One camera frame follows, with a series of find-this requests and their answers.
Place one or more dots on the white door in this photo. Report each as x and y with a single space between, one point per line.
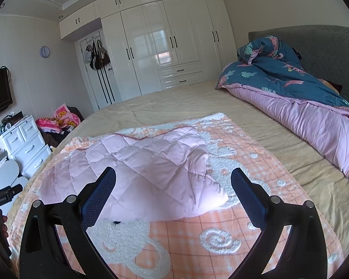
93 87

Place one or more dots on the bed with beige sheet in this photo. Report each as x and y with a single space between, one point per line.
279 128

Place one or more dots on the pink floral blanket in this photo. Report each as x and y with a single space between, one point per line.
61 116

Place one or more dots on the purple wall clock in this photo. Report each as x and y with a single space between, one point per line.
45 51

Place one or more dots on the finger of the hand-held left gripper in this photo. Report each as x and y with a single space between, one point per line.
4 194

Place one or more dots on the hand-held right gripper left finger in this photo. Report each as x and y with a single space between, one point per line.
100 194

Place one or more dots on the orange patterned blanket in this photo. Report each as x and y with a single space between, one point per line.
192 244

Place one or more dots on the grey bed headboard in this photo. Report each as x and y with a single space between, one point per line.
322 52

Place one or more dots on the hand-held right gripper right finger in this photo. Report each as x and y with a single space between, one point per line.
247 194

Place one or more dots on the white drawer chest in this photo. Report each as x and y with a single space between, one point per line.
26 145

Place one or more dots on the black hanging bag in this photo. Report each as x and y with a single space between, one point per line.
95 59

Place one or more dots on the pink quilted jacket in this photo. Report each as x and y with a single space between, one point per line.
139 165

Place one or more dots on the blue floral duvet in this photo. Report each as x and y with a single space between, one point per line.
293 101

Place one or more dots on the brown hanging bag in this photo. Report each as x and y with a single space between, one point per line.
104 55

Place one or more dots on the white wardrobe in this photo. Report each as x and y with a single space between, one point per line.
174 35

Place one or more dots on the white hanging bag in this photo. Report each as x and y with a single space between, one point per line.
87 55

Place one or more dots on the white round table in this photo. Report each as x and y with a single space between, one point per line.
21 181
5 171

